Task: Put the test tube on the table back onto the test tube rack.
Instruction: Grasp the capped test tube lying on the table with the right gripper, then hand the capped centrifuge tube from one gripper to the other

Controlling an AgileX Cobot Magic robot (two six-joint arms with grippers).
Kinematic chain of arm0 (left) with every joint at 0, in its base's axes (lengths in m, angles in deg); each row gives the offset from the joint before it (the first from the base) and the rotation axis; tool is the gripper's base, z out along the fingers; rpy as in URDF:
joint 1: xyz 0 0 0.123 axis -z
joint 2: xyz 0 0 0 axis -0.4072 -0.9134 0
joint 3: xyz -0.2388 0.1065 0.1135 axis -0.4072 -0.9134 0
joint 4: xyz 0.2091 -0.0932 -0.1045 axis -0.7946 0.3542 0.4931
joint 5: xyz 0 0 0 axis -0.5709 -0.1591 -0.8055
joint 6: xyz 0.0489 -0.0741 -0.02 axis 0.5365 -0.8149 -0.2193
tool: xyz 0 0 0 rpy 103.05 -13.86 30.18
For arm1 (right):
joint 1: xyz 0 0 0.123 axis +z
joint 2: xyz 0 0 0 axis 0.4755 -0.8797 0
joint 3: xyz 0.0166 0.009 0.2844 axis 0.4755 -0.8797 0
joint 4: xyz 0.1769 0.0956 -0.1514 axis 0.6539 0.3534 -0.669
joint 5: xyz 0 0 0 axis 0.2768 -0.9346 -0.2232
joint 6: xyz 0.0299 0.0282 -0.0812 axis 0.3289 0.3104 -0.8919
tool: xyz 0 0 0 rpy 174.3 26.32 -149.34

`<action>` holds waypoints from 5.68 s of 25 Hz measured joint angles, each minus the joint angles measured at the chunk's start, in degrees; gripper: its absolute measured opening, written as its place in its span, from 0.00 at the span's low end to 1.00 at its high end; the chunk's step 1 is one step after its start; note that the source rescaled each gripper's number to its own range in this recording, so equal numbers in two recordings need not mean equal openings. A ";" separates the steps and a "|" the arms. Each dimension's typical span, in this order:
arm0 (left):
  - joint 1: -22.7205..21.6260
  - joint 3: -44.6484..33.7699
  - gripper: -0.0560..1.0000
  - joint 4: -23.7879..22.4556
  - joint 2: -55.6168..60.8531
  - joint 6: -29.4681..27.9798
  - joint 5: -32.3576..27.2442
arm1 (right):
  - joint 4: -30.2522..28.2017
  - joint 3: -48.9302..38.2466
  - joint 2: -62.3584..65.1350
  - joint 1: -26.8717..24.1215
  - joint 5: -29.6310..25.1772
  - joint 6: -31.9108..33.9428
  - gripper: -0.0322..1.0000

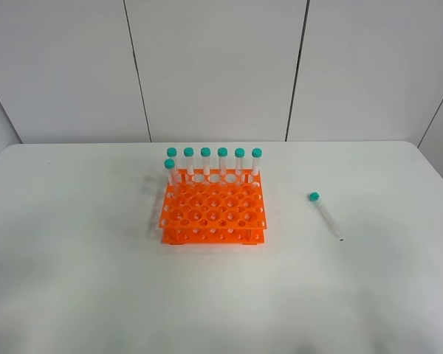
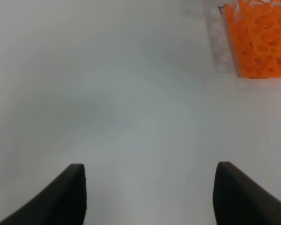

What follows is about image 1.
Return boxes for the teal-capped test tube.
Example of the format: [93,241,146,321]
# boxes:
[307,192,343,241]

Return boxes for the orange plastic test tube rack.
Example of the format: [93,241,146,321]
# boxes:
[159,168,267,245]

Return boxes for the teal-capped tube front left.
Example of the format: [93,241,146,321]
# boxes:
[164,158,178,192]

